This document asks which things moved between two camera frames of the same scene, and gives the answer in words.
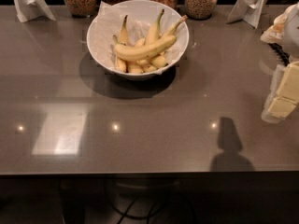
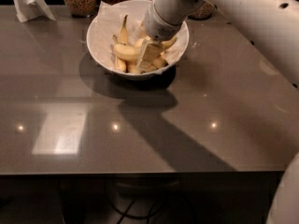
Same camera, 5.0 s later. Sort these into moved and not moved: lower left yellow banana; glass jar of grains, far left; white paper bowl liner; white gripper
Moved: white gripper
Not moved: white paper bowl liner; lower left yellow banana; glass jar of grains, far left
